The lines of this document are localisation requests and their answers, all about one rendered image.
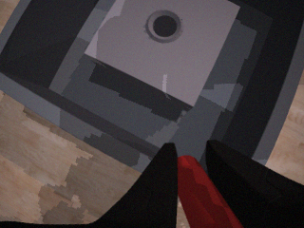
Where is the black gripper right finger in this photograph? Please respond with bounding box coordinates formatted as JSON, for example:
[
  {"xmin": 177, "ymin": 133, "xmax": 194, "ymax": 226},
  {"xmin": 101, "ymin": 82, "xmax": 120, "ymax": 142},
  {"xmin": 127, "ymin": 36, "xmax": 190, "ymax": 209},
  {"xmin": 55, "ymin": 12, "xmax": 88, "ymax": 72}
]
[{"xmin": 205, "ymin": 140, "xmax": 304, "ymax": 228}]

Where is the grey square plate with hole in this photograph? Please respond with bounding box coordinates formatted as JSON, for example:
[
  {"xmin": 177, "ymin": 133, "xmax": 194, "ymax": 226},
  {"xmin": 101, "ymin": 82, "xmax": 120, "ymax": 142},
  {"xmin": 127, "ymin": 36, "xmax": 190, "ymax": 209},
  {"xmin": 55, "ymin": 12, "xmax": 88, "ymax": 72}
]
[{"xmin": 85, "ymin": 0, "xmax": 240, "ymax": 111}]

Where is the dark grey open box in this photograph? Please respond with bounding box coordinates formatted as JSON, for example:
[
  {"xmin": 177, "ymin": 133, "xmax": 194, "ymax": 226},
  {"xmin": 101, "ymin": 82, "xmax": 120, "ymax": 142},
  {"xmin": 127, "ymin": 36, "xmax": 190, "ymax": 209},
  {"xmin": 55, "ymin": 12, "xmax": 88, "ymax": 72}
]
[{"xmin": 0, "ymin": 0, "xmax": 304, "ymax": 176}]

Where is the dark red peg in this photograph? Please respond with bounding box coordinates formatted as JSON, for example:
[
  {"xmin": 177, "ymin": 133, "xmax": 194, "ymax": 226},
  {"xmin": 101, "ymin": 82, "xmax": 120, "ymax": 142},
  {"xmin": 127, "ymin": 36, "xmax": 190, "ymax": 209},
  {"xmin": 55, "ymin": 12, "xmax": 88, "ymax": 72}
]
[{"xmin": 178, "ymin": 155, "xmax": 243, "ymax": 228}]

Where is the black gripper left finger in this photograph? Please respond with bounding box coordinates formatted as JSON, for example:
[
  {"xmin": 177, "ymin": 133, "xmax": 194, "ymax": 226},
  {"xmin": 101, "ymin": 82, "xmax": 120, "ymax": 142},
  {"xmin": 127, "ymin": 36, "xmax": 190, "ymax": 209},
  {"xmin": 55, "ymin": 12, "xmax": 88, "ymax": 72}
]
[{"xmin": 0, "ymin": 143, "xmax": 179, "ymax": 228}]

